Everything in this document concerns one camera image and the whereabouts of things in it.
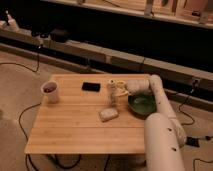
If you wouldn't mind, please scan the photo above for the white sponge block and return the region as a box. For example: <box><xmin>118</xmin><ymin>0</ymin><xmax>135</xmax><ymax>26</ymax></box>
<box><xmin>99</xmin><ymin>108</ymin><xmax>119</xmax><ymax>122</ymax></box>

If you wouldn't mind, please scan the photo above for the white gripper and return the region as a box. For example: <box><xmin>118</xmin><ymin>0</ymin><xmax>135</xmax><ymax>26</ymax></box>
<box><xmin>116</xmin><ymin>79</ymin><xmax>150</xmax><ymax>97</ymax></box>

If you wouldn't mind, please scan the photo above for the wooden table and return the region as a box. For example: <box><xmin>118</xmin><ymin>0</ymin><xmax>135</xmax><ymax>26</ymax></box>
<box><xmin>25</xmin><ymin>74</ymin><xmax>149</xmax><ymax>154</ymax></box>

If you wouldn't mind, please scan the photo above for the white paper cup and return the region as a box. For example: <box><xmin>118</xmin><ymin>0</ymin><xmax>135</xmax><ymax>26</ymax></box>
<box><xmin>41</xmin><ymin>81</ymin><xmax>59</xmax><ymax>103</ymax></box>

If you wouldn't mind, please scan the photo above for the green bowl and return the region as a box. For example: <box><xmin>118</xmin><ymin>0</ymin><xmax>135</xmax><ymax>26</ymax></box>
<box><xmin>128</xmin><ymin>93</ymin><xmax>156</xmax><ymax>116</ymax></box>

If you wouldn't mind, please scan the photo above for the black power adapter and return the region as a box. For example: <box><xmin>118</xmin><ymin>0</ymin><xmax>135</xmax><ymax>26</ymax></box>
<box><xmin>186</xmin><ymin>137</ymin><xmax>199</xmax><ymax>147</ymax></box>

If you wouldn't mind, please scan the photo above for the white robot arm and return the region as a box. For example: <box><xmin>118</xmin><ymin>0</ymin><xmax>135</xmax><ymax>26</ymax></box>
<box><xmin>119</xmin><ymin>74</ymin><xmax>186</xmax><ymax>171</ymax></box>

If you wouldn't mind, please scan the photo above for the black cable right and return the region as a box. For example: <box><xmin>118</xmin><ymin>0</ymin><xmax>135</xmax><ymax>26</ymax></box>
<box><xmin>173</xmin><ymin>83</ymin><xmax>213</xmax><ymax>171</ymax></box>

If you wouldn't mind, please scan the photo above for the black floor cable left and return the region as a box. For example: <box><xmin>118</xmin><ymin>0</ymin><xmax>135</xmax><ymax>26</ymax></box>
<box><xmin>18</xmin><ymin>102</ymin><xmax>42</xmax><ymax>171</ymax></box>

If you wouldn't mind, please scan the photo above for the black phone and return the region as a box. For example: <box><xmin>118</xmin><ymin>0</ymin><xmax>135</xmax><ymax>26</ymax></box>
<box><xmin>82</xmin><ymin>82</ymin><xmax>100</xmax><ymax>92</ymax></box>

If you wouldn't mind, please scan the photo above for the dark box on ledge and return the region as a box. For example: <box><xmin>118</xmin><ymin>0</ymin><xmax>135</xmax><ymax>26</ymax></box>
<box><xmin>50</xmin><ymin>29</ymin><xmax>69</xmax><ymax>43</ymax></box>

